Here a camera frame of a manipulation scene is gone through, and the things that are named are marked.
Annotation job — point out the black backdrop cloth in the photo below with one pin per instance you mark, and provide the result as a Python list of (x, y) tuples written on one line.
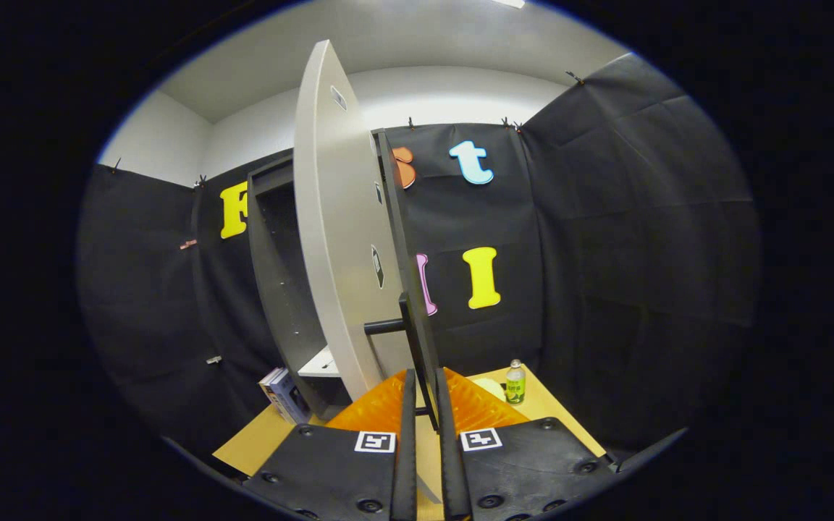
[(641, 253)]

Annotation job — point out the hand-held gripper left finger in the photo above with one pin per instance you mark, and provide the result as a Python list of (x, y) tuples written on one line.
[(404, 470)]

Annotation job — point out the ceiling light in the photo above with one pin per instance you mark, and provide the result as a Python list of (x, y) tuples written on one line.
[(510, 3)]

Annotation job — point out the yellow green plush toy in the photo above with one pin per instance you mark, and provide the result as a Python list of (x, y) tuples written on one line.
[(491, 388)]

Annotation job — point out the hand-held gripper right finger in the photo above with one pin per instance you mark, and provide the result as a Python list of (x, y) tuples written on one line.
[(453, 470)]

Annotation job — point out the green label drink bottle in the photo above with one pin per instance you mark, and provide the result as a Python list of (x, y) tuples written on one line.
[(515, 387)]

